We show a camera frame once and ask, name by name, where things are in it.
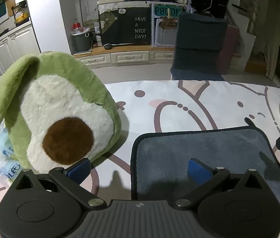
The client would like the blue and clear plastic packet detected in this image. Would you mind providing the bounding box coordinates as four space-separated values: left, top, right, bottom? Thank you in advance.
0 126 22 187

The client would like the rack with yellow pot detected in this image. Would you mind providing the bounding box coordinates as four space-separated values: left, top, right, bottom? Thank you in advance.
12 0 30 27

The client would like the light curtain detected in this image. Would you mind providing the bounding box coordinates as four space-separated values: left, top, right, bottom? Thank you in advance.
253 0 280 80

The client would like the dark blue chair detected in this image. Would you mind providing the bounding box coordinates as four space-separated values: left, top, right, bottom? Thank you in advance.
171 12 228 81

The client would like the white low drawer cabinet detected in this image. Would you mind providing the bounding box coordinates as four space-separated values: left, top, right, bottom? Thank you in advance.
76 46 175 68

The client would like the teal framed poster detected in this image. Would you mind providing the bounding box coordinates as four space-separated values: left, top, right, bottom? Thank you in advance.
151 3 182 47

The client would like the green avocado plush toy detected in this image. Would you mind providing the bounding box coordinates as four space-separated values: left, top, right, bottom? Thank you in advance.
0 51 122 174

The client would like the black cloth with white lettering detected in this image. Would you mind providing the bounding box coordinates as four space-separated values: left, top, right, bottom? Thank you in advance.
98 3 152 46

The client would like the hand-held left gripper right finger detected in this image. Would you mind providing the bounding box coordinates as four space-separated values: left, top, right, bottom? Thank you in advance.
175 158 268 208

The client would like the cartoon printed table cover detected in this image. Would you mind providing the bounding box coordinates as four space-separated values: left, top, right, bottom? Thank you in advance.
0 79 280 238

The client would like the grey bucket with red lid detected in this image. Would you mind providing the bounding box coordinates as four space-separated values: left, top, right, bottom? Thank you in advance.
71 22 93 54

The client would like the white kitchen cabinet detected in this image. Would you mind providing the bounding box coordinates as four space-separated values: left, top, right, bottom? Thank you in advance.
0 26 41 73

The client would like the maroon cushion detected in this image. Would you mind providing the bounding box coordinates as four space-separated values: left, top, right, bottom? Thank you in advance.
217 25 242 75

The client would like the grey towel with black edge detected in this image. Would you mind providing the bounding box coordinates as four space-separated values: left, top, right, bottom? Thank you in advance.
131 117 280 208

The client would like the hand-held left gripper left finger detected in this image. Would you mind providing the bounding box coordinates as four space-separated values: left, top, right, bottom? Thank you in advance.
11 158 107 208

